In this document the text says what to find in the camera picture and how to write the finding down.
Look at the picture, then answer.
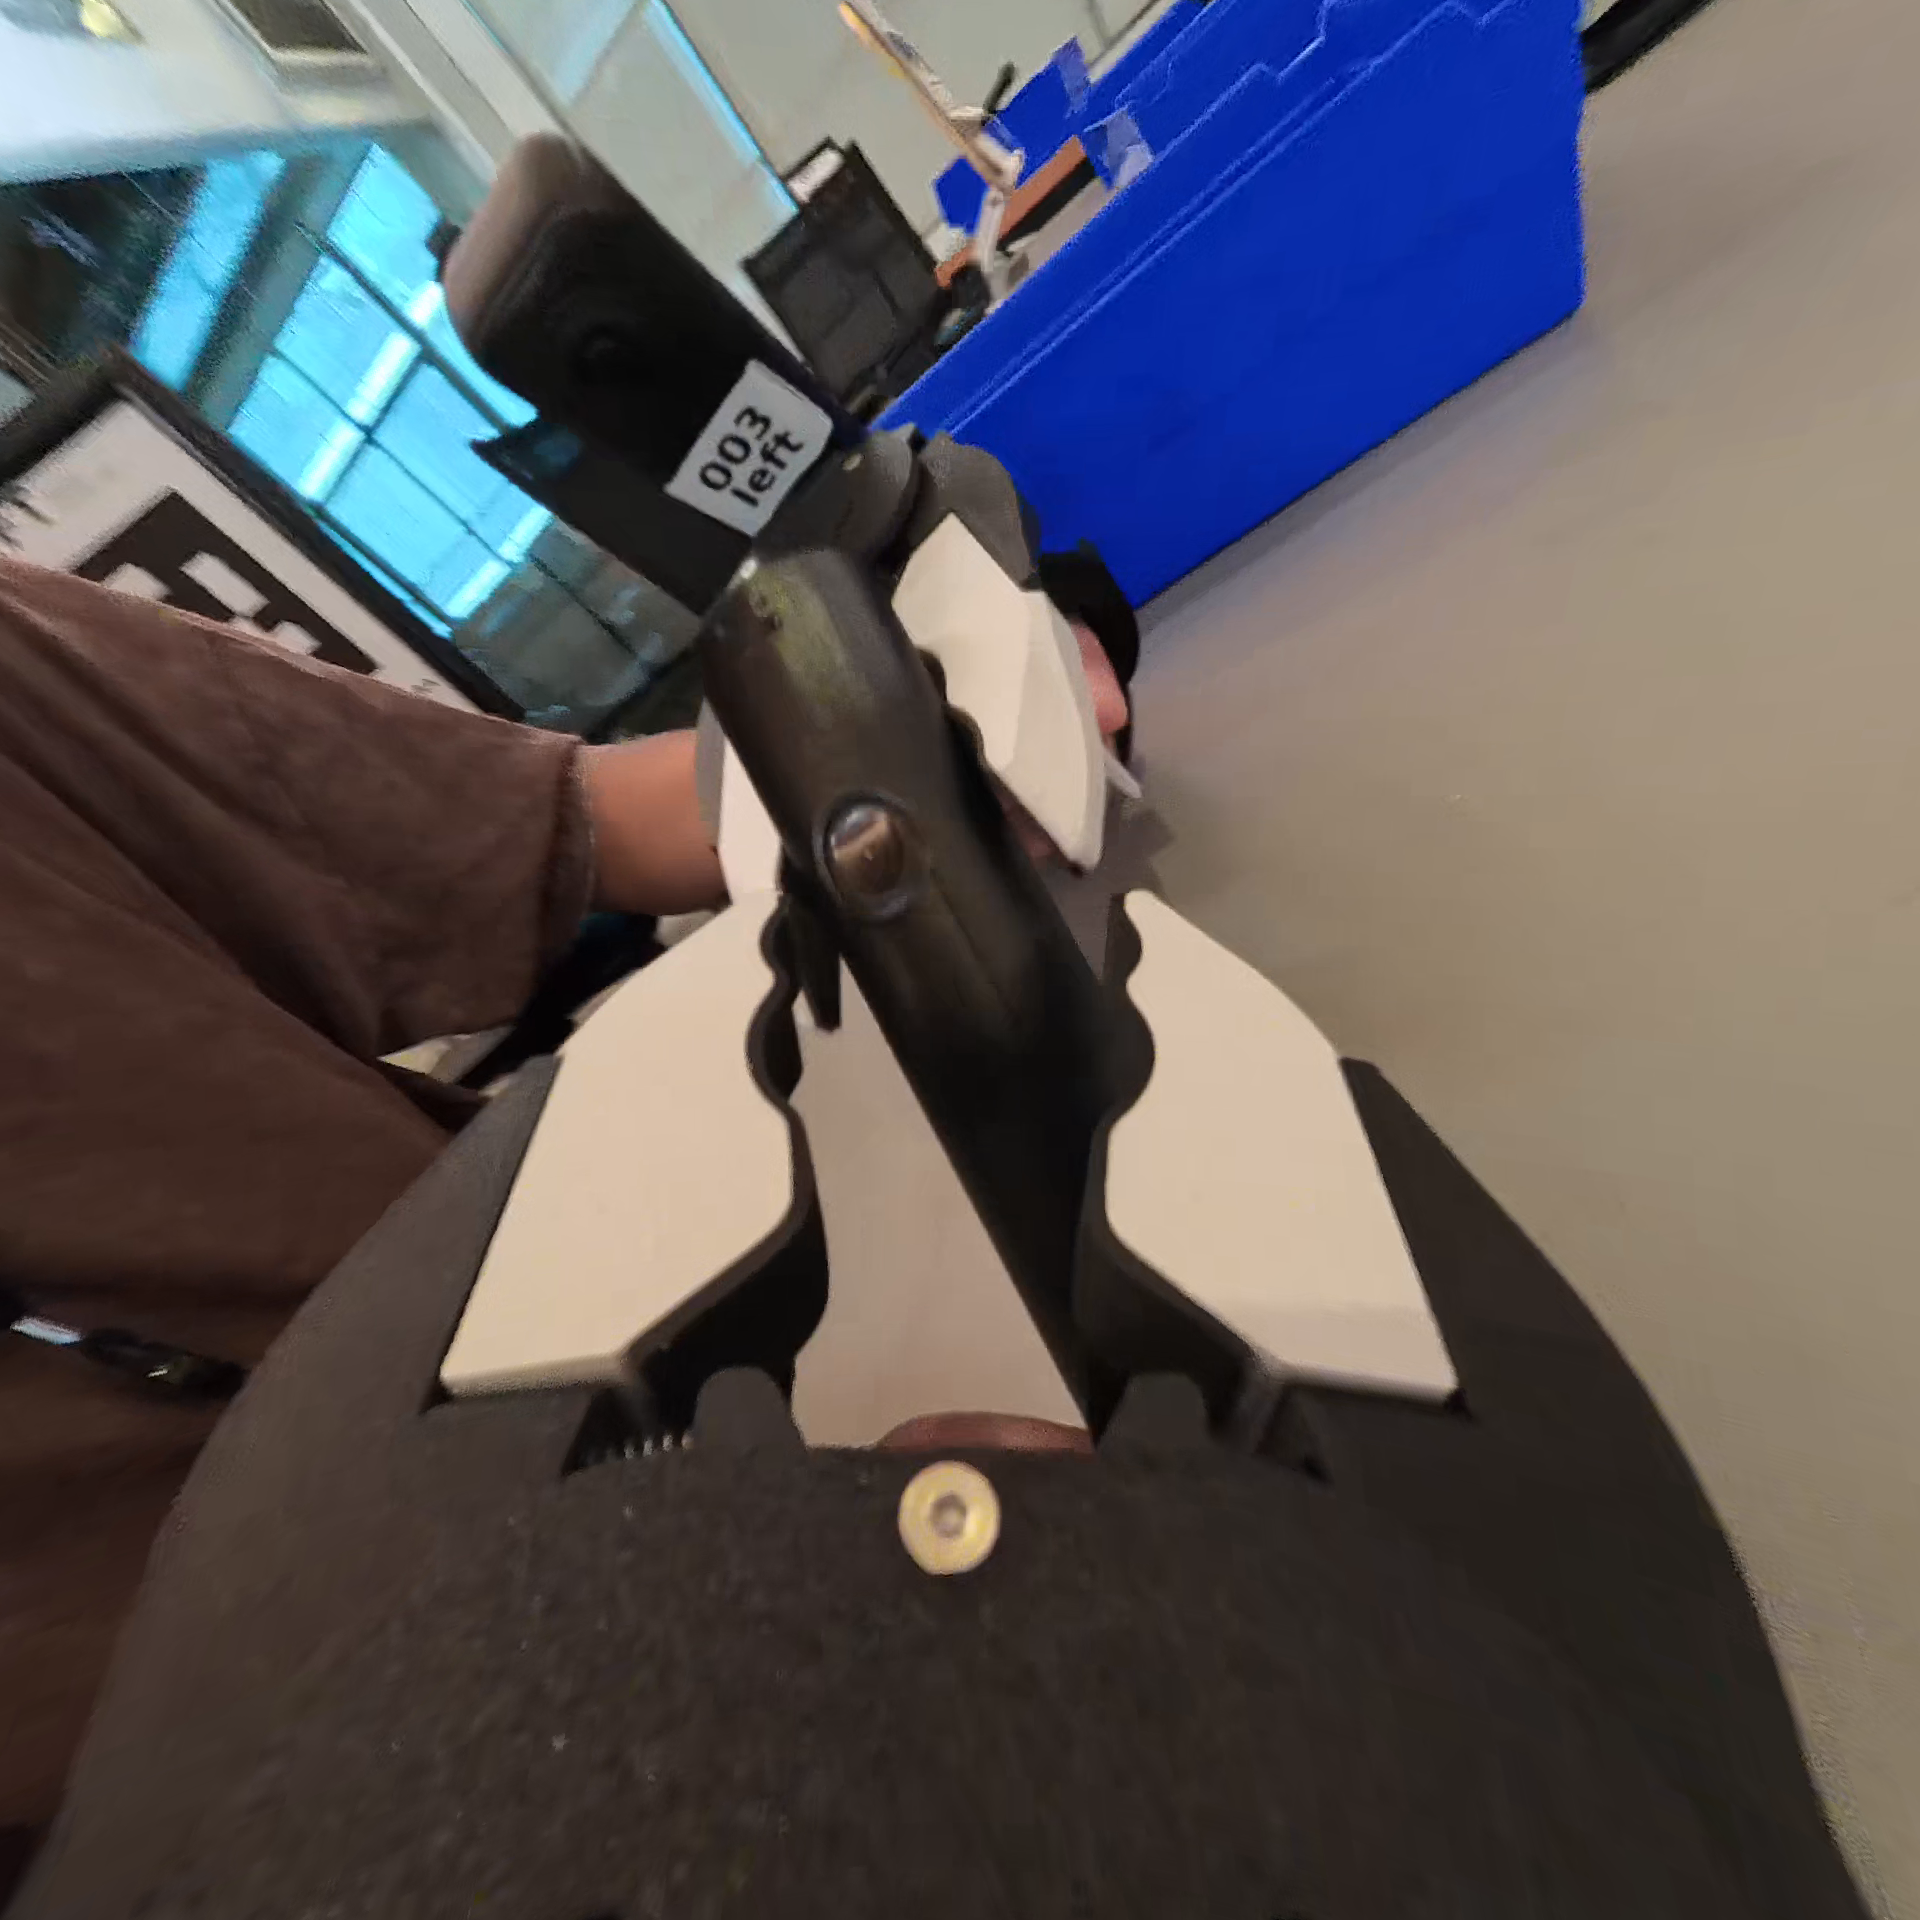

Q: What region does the black remote control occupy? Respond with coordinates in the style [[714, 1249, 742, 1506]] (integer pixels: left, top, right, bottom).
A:
[[697, 543, 1119, 1428]]

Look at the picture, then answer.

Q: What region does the black office chair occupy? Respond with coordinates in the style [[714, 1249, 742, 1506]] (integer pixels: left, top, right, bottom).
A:
[[742, 139, 953, 413]]

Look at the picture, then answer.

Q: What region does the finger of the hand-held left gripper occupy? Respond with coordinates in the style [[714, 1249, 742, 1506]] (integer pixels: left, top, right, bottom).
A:
[[895, 515, 1150, 877], [697, 731, 788, 905]]

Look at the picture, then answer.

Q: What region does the person's left forearm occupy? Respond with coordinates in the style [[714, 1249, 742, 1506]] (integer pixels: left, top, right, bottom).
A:
[[577, 731, 737, 917]]

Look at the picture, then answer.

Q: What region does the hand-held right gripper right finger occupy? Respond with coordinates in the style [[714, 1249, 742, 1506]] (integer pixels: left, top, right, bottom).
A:
[[1087, 888, 1460, 1431]]

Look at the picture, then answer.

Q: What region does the grey desk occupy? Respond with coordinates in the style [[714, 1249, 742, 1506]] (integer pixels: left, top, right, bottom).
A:
[[787, 0, 1920, 1920]]

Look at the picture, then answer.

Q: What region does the blue plastic bin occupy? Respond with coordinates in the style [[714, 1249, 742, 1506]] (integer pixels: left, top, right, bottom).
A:
[[869, 0, 1589, 609]]

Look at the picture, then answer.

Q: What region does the black white marker board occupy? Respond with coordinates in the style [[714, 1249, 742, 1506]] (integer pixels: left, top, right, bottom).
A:
[[0, 347, 527, 719]]

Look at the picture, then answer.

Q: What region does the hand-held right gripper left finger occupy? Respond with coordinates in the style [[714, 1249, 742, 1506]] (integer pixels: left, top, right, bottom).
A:
[[437, 896, 831, 1416]]

